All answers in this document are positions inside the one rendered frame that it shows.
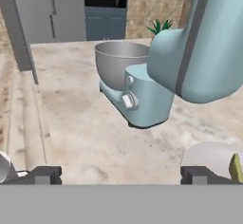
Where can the white mixer speed knob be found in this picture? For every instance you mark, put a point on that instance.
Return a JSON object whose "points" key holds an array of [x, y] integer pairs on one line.
{"points": [[129, 100]]}

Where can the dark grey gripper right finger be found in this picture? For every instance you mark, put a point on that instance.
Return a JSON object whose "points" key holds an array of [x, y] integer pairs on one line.
{"points": [[195, 175]]}

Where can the white plate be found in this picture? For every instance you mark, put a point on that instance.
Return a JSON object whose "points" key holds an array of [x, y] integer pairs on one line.
{"points": [[210, 159]]}

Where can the blue cupboard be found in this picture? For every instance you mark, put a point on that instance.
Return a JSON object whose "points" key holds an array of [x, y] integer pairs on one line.
{"points": [[106, 22]]}

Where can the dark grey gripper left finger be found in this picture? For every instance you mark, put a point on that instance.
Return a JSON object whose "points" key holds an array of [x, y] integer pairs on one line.
{"points": [[47, 174]]}

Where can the light blue stand mixer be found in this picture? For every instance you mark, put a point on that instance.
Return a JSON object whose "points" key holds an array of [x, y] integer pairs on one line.
{"points": [[193, 53]]}

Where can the white round object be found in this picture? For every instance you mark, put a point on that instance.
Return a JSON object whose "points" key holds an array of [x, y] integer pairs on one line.
{"points": [[5, 169]]}

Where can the green potted plant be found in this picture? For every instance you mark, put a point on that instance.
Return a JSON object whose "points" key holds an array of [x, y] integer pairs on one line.
{"points": [[159, 27]]}

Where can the grey fridge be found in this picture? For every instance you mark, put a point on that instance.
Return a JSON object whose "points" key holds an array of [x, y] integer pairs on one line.
{"points": [[47, 11]]}

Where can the silver mixer bowl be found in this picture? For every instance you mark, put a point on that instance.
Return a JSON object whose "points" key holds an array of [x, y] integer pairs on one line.
{"points": [[117, 61]]}

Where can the yellow green food piece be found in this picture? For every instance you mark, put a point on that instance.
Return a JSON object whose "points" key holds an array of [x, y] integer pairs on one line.
{"points": [[236, 168]]}

